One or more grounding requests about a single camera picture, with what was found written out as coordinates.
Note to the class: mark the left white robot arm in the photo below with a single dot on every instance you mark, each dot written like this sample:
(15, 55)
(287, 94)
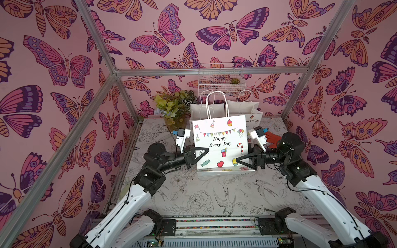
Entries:
(139, 192)

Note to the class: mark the back left white paper bag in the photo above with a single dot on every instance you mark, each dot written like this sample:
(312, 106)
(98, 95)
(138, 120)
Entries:
(198, 111)

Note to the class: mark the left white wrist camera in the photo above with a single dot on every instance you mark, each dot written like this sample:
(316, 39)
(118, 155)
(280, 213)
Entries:
(181, 136)

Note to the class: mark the small succulent in basket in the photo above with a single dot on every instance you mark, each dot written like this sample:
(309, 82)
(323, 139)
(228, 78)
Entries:
(234, 80)

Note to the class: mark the white wire wall basket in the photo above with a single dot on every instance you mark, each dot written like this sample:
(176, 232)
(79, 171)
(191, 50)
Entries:
(216, 76)

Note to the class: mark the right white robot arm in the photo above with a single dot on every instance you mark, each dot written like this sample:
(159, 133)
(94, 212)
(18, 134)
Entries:
(347, 231)

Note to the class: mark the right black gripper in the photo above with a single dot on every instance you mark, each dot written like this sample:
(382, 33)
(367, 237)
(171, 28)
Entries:
(258, 158)

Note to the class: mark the potted green plant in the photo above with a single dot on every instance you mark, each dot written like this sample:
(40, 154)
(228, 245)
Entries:
(175, 108)

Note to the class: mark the white party paper bag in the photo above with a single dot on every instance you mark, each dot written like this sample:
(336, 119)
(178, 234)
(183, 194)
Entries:
(226, 138)

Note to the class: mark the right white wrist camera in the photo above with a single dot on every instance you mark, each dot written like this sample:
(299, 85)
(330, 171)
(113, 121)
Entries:
(258, 135)

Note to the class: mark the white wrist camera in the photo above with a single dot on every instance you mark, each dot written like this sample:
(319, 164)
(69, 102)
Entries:
(181, 136)
(258, 135)

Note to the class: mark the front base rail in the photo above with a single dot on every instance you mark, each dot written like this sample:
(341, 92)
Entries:
(235, 232)

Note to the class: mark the back right white paper bag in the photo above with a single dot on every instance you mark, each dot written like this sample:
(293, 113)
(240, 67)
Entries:
(245, 106)

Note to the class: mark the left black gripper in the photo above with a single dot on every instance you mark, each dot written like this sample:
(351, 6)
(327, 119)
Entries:
(189, 159)

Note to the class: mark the aluminium frame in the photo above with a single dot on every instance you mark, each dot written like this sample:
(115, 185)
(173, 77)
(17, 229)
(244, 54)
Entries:
(28, 205)

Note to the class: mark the red glove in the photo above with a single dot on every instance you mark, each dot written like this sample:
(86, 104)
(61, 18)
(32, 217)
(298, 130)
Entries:
(272, 139)

